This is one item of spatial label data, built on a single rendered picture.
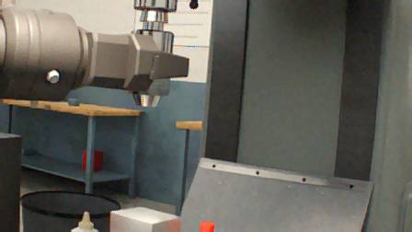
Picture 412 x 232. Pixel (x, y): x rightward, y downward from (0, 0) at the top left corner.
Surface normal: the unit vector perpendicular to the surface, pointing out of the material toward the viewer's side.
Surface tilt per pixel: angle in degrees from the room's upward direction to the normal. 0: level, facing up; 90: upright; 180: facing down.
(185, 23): 90
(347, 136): 90
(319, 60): 90
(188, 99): 90
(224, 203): 64
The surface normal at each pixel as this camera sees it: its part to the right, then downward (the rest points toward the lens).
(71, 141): -0.53, 0.00
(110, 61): 0.65, 0.10
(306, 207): -0.43, -0.45
